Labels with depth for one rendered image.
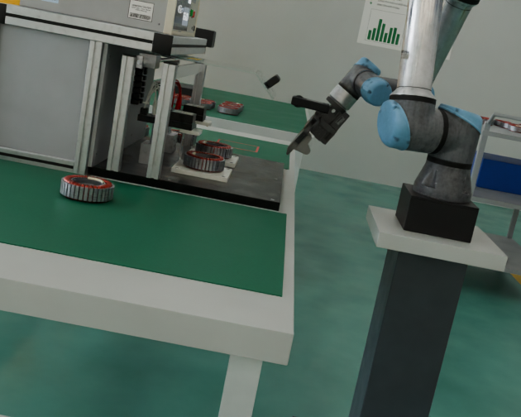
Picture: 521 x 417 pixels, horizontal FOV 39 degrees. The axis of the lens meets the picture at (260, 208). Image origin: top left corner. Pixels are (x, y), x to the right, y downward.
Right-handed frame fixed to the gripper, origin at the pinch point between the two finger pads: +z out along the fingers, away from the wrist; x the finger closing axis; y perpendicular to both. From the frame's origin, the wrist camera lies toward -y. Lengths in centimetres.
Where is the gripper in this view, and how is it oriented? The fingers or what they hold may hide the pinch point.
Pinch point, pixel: (288, 149)
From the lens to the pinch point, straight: 223.8
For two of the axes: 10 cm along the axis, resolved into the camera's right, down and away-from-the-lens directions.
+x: 0.5, -2.1, 9.8
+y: 7.6, 6.4, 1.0
